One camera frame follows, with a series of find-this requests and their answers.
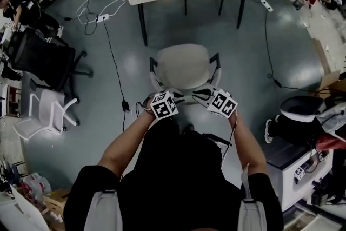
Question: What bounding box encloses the pile of plastic packets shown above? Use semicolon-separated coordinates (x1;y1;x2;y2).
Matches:
15;172;52;212

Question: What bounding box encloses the hand-held gripper cable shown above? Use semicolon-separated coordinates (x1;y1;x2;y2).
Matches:
221;112;240;168
134;100;152;120

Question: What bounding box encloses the white office chair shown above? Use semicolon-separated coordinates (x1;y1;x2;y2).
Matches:
12;87;81;141

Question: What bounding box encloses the beige chair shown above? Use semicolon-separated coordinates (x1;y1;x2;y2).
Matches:
149;43;223;105

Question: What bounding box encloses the white cabinet with black top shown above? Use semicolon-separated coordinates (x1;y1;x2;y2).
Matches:
266;140;335;212

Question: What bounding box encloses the person's black shirt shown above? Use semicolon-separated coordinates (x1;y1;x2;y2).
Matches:
63;116;285;231

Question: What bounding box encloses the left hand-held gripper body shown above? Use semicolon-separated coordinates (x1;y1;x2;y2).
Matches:
149;90;180;121

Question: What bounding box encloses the open cardboard box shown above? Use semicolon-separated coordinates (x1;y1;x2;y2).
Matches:
310;38;346;97

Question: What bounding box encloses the black floor cable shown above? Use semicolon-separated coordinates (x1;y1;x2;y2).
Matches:
102;20;131;132

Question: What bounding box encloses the right hand-held gripper cable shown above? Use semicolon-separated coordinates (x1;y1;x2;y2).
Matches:
221;112;240;168

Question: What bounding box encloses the black cable with adapter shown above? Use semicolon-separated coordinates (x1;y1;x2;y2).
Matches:
264;9;327;94

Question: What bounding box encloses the labelled cardboard box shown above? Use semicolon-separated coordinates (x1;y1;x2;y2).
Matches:
43;188;71;227

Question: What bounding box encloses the white looped cable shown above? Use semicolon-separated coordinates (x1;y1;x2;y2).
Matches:
76;0;127;26

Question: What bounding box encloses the left hand-held gripper cable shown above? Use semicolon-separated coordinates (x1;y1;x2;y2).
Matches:
134;100;152;120

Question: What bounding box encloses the person's left forearm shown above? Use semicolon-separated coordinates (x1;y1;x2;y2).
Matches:
97;109;158;180

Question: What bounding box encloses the grey backpack strap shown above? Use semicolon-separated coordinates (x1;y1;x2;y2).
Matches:
83;189;122;231
239;163;268;231

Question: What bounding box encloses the black office chair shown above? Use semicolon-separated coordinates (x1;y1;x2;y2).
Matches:
6;27;95;101

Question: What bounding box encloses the white appliance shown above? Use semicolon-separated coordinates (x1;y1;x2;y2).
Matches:
0;192;54;231

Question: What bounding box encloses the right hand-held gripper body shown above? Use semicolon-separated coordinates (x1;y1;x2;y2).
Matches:
206;88;239;119

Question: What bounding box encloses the person's right forearm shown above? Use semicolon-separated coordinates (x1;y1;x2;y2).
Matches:
226;113;269;181

